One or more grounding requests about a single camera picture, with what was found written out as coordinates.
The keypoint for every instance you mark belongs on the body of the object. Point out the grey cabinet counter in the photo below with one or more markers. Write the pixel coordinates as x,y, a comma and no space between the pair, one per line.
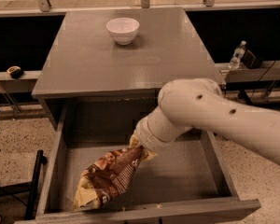
84,59

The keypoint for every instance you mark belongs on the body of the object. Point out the brown chip bag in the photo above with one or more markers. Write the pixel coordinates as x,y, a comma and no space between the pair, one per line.
110,176

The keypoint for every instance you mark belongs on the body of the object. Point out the small black box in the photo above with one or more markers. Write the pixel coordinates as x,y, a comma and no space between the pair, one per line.
251,61

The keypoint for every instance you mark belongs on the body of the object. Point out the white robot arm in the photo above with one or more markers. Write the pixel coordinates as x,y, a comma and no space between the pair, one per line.
198,103

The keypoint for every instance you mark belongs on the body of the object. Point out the black table leg stand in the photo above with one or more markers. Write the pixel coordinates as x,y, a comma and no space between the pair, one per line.
242,95

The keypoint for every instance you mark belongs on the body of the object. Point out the yellow black tape measure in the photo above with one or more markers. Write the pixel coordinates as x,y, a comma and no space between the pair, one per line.
15,71

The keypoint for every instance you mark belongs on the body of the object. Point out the black metal chair frame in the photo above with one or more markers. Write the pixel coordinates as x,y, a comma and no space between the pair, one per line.
25,142

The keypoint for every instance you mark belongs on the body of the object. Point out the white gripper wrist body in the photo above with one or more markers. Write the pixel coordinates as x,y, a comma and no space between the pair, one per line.
145,133

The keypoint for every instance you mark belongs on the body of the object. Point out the white ceramic bowl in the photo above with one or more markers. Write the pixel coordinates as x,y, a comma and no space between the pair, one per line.
123,30

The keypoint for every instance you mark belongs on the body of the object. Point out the clear plastic water bottle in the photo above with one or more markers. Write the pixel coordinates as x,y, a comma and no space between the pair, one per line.
237,56

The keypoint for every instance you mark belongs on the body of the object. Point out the open grey top drawer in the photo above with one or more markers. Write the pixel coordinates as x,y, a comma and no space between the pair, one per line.
187,184

